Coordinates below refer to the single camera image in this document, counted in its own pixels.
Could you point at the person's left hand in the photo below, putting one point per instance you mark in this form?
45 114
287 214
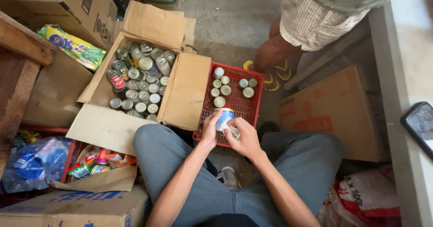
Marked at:
209 132

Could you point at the person's right hand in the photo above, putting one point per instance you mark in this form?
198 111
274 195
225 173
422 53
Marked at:
246 139

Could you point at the small white cloth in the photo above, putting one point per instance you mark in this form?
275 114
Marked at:
234 131

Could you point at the blue white milk can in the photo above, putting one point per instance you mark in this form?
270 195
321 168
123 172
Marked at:
226 116

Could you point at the person's black shoe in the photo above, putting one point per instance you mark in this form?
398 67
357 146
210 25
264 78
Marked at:
268 126

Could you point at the red plastic crate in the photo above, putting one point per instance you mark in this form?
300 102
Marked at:
243 108

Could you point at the person's grey shoe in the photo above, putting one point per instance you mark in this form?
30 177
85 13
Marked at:
230 178

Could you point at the cluster of silver-lid cans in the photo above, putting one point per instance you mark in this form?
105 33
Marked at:
225 90

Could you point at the open brown cardboard carton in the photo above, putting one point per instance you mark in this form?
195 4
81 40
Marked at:
184 91

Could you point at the person's grey trousers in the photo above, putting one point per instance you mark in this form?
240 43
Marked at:
304 166

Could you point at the yellow patterned flip-flop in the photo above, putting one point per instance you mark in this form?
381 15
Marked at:
284 72
269 79

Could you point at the heap of assorted tins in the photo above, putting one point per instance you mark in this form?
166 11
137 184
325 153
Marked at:
140 81

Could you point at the orange-printed cardboard carton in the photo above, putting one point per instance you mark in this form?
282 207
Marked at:
335 115

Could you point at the grey wooden plank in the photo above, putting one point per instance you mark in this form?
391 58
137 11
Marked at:
324 61

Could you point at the heap of colourful snack packets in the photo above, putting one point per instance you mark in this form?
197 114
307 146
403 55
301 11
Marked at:
98 162

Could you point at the red white plastic sack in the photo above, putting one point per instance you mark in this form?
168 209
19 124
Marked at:
365 200

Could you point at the red crate with cardboard liner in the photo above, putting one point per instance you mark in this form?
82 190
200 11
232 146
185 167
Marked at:
69 152

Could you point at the blue-printed cardboard carton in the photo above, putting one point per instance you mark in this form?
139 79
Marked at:
77 206

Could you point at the plain brown cardboard box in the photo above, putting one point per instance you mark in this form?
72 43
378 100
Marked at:
55 91

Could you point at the green yellow snack pack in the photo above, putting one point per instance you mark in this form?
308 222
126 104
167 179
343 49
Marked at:
72 47

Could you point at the black smartphone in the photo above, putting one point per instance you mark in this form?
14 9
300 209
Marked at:
419 127

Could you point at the clear bag of blue packets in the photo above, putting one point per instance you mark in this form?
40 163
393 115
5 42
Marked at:
35 164

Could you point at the white counter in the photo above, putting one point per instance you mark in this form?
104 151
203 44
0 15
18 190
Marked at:
406 51

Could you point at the wooden bench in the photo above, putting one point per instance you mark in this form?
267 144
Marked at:
17 78

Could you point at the large printed cardboard carton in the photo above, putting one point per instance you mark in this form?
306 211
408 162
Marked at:
50 7

